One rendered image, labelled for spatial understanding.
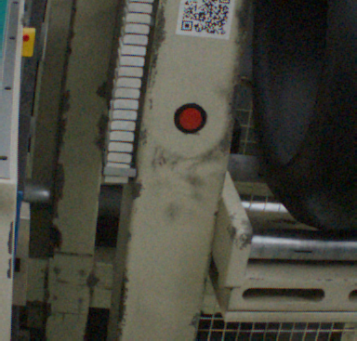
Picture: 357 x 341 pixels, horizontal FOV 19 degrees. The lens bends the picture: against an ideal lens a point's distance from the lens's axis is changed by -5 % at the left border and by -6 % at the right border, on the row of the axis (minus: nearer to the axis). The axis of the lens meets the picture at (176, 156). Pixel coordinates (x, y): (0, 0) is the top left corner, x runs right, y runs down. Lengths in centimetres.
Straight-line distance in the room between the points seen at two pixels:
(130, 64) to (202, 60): 10
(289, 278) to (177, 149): 25
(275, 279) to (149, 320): 23
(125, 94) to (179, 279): 30
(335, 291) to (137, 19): 50
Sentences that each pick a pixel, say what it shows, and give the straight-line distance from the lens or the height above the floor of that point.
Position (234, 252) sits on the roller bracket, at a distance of 148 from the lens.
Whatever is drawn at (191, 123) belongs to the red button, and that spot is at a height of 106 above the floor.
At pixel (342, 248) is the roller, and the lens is 157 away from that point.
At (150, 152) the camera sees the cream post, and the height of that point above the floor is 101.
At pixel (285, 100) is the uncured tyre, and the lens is 185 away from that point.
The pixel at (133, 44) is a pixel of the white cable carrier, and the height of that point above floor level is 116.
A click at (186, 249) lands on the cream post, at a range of 160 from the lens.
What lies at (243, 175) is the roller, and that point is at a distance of 178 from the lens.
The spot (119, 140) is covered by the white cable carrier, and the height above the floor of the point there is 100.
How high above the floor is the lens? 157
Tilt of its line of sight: 22 degrees down
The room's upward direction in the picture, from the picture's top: 8 degrees clockwise
